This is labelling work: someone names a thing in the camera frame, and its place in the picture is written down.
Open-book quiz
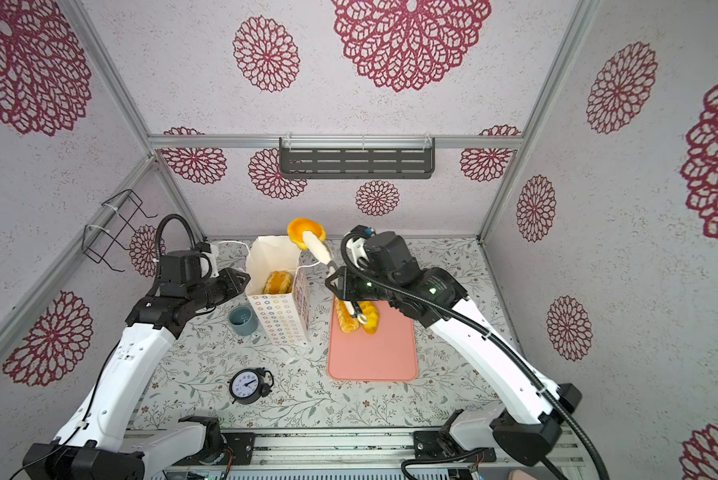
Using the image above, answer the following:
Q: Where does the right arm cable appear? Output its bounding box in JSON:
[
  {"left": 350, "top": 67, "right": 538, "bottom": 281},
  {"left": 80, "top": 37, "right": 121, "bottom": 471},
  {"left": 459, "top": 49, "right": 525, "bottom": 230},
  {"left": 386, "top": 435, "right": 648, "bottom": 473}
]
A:
[{"left": 340, "top": 232, "right": 612, "bottom": 480}]

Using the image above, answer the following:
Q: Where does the corn-like yellow bread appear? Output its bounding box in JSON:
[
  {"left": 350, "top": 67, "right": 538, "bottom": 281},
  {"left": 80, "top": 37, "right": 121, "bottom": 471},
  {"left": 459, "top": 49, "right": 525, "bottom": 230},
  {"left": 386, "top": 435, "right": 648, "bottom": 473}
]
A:
[{"left": 334, "top": 299, "right": 361, "bottom": 334}]

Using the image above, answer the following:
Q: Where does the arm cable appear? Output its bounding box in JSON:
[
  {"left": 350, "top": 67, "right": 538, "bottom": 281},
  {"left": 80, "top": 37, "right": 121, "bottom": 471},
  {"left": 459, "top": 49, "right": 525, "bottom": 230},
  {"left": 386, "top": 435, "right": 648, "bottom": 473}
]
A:
[
  {"left": 153, "top": 214, "right": 197, "bottom": 283},
  {"left": 340, "top": 232, "right": 612, "bottom": 480}
]

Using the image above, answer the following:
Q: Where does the teal cup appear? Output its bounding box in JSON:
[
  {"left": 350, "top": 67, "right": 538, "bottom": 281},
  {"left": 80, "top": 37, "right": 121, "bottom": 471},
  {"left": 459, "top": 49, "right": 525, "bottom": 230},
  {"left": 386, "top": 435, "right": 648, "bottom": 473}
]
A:
[{"left": 228, "top": 305, "right": 259, "bottom": 337}]

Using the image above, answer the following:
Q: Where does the white paper bag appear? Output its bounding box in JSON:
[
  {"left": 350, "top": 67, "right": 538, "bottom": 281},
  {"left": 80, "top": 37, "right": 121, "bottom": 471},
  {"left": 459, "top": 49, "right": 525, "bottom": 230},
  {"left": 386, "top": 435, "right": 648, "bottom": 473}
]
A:
[{"left": 240, "top": 236, "right": 309, "bottom": 346}]

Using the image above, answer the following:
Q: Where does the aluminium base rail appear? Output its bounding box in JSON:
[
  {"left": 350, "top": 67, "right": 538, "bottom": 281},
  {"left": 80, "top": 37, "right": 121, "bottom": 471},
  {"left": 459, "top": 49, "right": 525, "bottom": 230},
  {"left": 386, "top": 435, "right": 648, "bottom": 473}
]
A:
[{"left": 118, "top": 425, "right": 576, "bottom": 475}]

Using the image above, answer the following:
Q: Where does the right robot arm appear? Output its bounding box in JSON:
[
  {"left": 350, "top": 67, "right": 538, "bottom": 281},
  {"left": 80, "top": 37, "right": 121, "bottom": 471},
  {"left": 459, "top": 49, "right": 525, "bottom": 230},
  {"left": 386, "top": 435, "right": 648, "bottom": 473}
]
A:
[{"left": 290, "top": 226, "right": 581, "bottom": 467}]

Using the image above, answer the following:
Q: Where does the ridged spiral bread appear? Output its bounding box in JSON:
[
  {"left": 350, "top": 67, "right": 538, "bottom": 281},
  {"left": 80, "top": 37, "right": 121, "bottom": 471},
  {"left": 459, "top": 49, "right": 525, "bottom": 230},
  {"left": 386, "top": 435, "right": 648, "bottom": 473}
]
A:
[{"left": 262, "top": 270, "right": 294, "bottom": 295}]

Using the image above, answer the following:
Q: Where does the yellow twisted bread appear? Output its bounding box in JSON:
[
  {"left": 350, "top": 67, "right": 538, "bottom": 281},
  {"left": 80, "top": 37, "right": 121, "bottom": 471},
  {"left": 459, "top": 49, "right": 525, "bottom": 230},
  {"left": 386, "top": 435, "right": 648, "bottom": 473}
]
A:
[{"left": 359, "top": 301, "right": 380, "bottom": 335}]

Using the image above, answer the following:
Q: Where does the pink tray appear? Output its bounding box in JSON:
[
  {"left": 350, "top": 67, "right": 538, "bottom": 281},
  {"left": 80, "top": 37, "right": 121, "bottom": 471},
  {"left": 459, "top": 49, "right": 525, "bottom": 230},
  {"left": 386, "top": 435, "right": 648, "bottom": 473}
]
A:
[{"left": 327, "top": 300, "right": 418, "bottom": 382}]

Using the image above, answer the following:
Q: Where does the black alarm clock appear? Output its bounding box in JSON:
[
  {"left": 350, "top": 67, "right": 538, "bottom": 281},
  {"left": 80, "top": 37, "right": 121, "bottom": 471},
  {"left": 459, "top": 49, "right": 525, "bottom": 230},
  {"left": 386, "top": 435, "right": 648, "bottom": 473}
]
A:
[{"left": 228, "top": 368, "right": 275, "bottom": 405}]

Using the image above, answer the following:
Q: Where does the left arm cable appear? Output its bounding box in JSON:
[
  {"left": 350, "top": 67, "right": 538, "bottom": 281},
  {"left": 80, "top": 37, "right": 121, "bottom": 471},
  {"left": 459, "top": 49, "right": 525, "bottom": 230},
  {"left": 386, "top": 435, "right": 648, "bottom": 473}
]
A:
[{"left": 153, "top": 214, "right": 197, "bottom": 283}]

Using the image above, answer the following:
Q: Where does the small yellow bread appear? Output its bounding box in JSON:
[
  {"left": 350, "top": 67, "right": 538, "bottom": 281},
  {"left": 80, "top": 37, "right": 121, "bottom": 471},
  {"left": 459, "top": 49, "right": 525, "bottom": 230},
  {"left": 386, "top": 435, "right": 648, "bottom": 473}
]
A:
[{"left": 287, "top": 218, "right": 326, "bottom": 249}]

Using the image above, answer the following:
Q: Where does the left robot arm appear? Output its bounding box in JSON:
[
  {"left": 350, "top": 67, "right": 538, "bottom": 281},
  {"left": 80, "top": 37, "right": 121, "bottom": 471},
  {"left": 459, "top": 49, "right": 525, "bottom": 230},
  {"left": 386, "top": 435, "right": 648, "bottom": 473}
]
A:
[{"left": 22, "top": 250, "right": 250, "bottom": 479}]

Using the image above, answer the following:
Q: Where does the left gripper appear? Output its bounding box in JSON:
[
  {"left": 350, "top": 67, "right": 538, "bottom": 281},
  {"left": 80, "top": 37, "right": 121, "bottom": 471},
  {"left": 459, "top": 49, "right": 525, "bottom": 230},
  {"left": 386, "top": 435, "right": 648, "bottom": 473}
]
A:
[{"left": 189, "top": 267, "right": 252, "bottom": 312}]

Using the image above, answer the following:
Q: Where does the grey wall shelf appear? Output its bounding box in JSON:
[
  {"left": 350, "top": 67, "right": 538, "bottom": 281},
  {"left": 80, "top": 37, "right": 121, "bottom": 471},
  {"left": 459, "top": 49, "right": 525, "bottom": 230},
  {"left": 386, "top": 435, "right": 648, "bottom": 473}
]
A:
[{"left": 278, "top": 137, "right": 436, "bottom": 180}]

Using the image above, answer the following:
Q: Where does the black wire rack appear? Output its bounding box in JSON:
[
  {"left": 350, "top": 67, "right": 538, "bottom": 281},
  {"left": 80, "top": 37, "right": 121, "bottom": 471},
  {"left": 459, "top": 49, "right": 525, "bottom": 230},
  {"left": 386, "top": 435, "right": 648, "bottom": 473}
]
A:
[{"left": 80, "top": 189, "right": 157, "bottom": 273}]

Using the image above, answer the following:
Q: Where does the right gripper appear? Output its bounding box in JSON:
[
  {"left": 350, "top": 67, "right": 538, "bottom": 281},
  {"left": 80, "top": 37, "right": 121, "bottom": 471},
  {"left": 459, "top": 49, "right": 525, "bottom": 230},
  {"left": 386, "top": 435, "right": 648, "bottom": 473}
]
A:
[{"left": 319, "top": 264, "right": 393, "bottom": 304}]

